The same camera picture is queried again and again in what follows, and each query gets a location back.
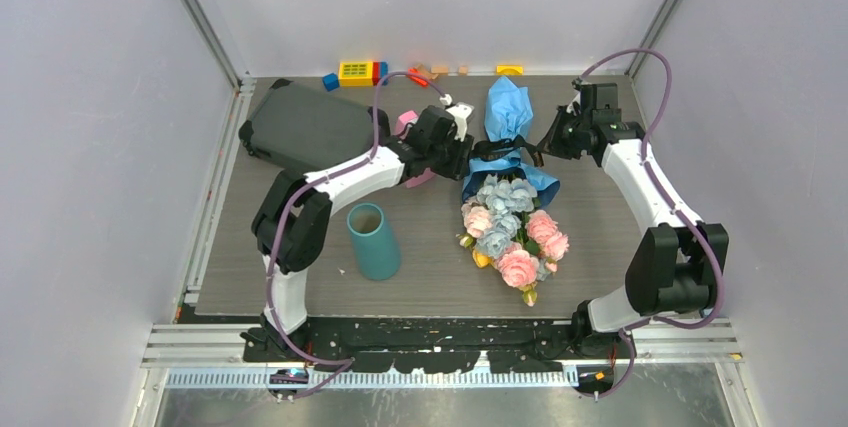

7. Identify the black ribbon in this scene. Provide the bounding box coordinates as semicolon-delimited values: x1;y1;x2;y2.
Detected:
469;135;544;167

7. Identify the blue flower bouquet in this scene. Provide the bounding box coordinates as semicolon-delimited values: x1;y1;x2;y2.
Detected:
459;77;570;307

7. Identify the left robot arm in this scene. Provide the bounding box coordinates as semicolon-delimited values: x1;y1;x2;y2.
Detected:
251;103;474;364

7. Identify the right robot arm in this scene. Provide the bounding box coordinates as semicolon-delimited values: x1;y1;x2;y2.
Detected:
537;101;729;358

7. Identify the teal vase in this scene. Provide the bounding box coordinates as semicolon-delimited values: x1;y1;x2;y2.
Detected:
346;203;402;281

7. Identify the pink metronome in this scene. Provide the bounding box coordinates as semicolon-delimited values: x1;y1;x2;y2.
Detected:
394;110;435;189

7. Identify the orange red toy block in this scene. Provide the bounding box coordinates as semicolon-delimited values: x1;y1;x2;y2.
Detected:
406;68;430;88

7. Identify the yellow arch toy block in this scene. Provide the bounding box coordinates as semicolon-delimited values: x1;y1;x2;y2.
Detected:
495;64;524;76

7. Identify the red blue toy block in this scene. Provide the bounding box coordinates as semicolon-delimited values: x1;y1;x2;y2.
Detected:
371;61;388;86

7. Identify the blue toy cube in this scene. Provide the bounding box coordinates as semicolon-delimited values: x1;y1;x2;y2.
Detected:
322;73;340;92

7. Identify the grey black case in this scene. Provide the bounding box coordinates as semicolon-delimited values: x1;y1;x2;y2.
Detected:
238;78;374;173

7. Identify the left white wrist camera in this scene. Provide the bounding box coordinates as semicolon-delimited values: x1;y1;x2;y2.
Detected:
439;94;475;141

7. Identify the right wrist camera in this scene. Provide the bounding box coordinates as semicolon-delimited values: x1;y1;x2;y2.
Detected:
572;78;622;126

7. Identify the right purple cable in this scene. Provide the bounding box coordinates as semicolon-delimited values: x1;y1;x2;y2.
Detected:
576;48;729;402

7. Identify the purple cable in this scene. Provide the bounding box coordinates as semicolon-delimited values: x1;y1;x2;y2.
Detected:
263;70;453;402
576;48;729;402

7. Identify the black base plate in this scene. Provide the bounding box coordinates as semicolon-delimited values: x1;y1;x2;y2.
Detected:
240;317;630;374

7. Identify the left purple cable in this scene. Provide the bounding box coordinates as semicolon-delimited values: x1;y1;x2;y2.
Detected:
263;70;453;402

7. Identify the aluminium frame rail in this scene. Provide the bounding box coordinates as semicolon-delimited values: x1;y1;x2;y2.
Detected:
142;317;744;393

